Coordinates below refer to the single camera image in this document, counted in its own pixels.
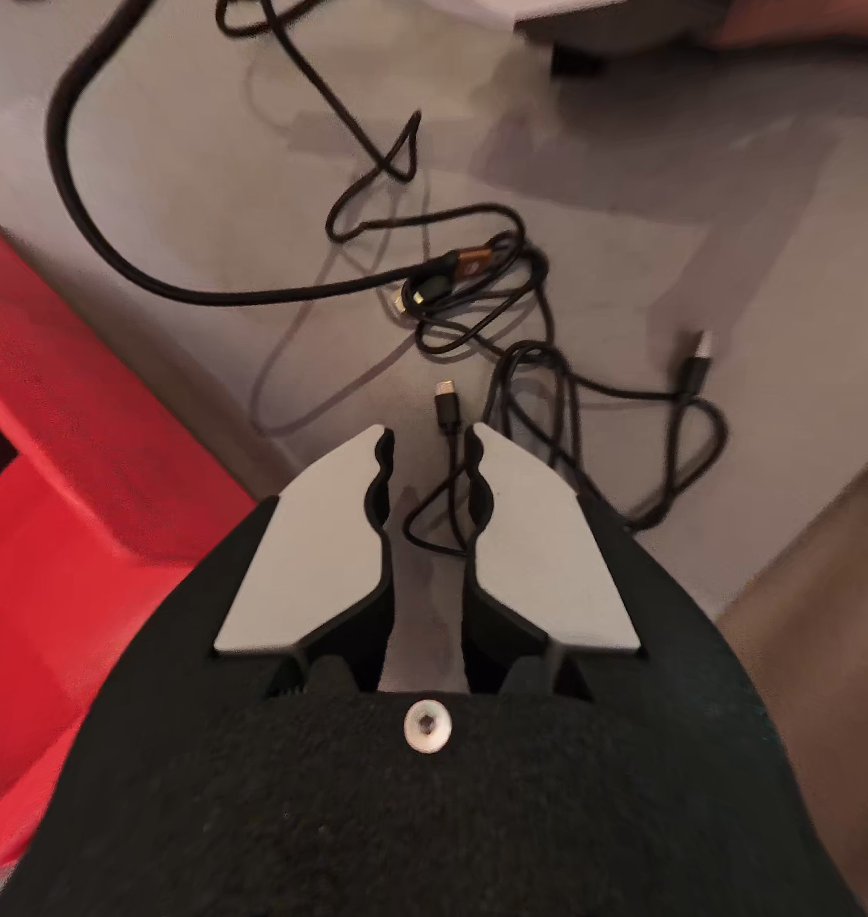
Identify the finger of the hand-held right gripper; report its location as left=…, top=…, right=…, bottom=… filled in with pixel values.
left=470, top=0, right=626, bottom=22

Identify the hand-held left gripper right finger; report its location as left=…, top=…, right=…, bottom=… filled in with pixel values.
left=463, top=423, right=643, bottom=694

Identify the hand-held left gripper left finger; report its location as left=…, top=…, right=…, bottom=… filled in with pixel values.
left=213, top=424, right=397, bottom=694

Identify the black usb-c cable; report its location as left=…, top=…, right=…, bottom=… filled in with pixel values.
left=403, top=328, right=730, bottom=561

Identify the red plastic bin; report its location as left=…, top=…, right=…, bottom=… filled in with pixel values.
left=0, top=213, right=259, bottom=885

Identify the thin black cable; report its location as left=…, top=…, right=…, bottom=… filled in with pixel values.
left=215, top=0, right=571, bottom=359

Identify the black cable with copper plug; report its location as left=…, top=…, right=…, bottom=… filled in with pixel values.
left=45, top=0, right=510, bottom=309

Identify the person's right forearm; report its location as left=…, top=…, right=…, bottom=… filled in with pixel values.
left=717, top=0, right=868, bottom=50

